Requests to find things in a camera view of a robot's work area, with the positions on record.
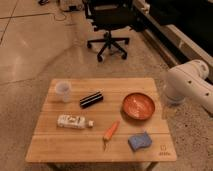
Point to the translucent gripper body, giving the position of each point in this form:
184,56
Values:
170,96

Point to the white labelled plastic bottle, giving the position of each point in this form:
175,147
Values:
75,122

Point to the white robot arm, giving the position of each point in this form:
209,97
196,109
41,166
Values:
188,80

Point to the orange bowl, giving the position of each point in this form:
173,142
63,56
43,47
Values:
138,106

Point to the blue sponge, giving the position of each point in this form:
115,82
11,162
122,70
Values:
138,141

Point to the wooden folding table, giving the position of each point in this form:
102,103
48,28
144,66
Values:
51,144

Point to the orange toy carrot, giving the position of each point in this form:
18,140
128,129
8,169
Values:
109,133

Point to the clear plastic cup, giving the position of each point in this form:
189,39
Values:
63,90

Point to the black office chair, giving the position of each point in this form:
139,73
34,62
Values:
109,15

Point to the long bench along wall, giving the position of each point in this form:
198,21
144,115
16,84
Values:
180,47

